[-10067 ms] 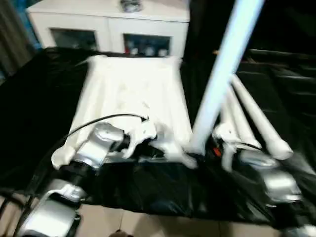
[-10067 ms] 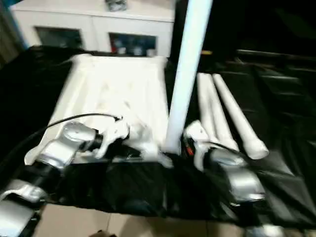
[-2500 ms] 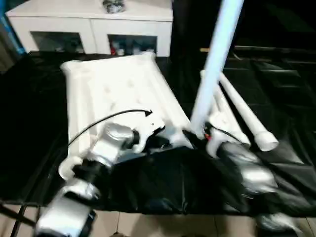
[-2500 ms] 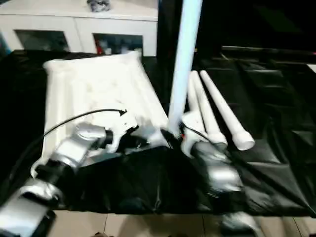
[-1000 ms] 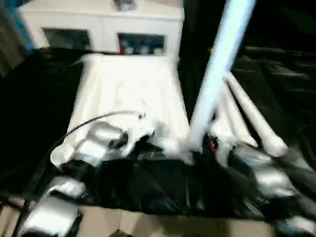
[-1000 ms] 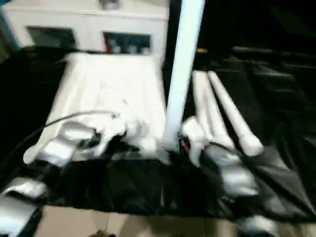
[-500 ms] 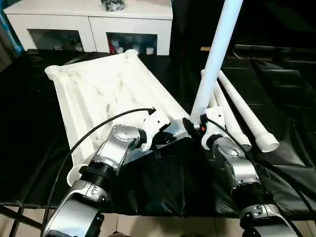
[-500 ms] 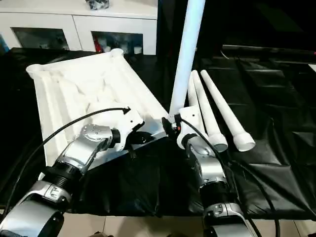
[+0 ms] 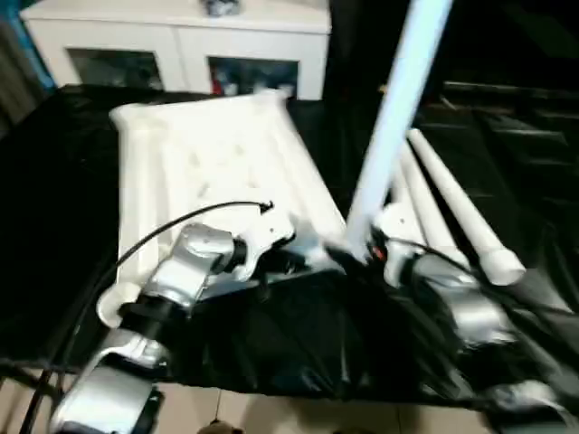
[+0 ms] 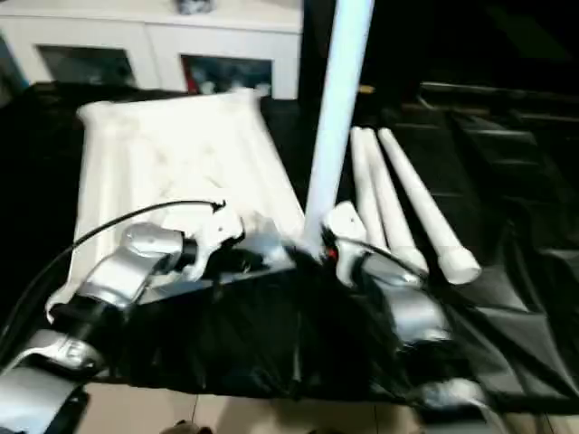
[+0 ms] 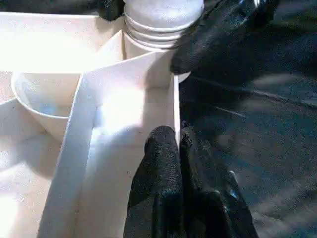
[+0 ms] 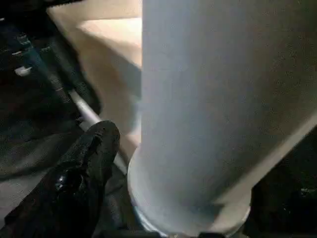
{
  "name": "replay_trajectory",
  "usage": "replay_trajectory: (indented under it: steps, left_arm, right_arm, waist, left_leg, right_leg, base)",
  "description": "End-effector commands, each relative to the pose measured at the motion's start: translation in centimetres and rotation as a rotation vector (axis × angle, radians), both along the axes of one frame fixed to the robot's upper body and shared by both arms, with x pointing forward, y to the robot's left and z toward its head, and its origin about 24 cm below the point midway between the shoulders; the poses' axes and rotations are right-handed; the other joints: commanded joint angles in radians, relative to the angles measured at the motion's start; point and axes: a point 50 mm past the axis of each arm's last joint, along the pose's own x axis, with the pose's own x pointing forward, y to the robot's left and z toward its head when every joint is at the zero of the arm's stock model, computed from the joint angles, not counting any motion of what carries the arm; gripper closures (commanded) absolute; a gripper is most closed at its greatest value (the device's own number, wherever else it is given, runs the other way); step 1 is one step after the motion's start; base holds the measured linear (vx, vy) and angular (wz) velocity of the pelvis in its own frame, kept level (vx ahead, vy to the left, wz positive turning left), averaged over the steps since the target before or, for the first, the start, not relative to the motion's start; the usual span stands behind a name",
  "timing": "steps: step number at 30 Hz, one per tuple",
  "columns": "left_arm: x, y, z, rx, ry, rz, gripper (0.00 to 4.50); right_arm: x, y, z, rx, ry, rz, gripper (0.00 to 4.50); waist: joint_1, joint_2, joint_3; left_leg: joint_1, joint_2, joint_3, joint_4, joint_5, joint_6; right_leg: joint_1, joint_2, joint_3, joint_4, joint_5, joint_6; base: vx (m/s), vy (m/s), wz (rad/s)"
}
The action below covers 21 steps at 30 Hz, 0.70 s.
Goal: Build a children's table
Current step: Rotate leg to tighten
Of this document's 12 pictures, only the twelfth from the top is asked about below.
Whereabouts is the white plastic table top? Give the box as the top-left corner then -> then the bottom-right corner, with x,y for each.
46,0 -> 144,176

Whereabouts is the black table mat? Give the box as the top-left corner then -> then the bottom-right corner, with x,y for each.
0,0 -> 317,238

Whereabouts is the white plastic table leg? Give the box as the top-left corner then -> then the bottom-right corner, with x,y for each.
126,0 -> 317,238

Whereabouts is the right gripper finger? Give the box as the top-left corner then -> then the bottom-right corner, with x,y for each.
4,119 -> 121,238

